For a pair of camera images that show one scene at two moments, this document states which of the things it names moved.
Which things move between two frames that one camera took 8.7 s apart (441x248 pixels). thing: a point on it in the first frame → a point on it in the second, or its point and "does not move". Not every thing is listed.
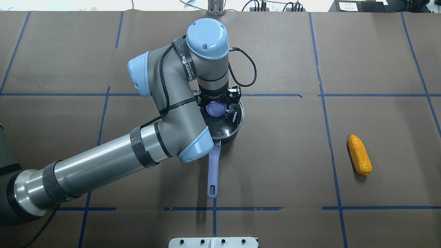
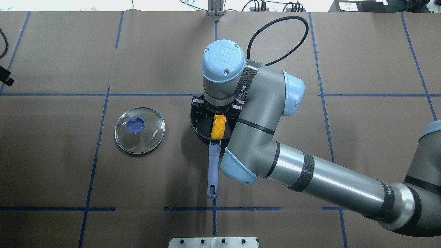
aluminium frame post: (215, 8) does not move
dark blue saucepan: (224, 124) does not move
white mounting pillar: (213, 242) does not move
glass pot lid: (221, 124) → (139, 130)
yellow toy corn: (360, 154) → (218, 127)
